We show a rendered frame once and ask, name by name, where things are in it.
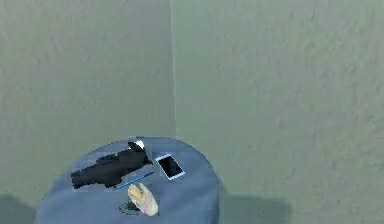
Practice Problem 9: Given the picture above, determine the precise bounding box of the white phone black screen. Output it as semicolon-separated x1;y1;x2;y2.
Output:
154;153;186;181

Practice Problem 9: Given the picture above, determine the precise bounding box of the round blue table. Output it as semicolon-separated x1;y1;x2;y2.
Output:
34;136;222;224

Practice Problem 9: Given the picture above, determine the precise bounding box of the blue pen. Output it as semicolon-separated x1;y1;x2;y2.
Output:
114;171;155;190

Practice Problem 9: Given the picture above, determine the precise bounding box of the beige lumpy object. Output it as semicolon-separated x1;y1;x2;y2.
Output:
127;182;160;217

